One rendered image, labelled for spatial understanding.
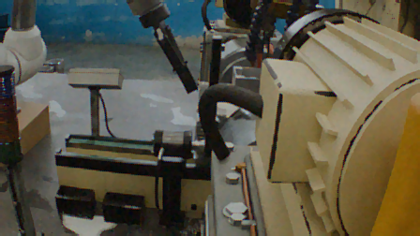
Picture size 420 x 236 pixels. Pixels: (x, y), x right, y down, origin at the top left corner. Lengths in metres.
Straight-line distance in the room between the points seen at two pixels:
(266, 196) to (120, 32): 6.65
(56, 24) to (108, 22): 1.12
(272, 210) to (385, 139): 0.18
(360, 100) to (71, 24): 7.19
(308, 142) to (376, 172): 0.06
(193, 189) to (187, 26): 5.78
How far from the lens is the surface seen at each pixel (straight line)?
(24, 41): 1.42
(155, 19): 0.98
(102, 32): 7.13
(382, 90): 0.25
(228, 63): 1.19
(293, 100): 0.28
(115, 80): 1.21
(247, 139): 0.64
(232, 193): 0.45
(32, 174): 1.23
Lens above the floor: 1.39
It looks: 21 degrees down
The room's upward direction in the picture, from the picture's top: 4 degrees clockwise
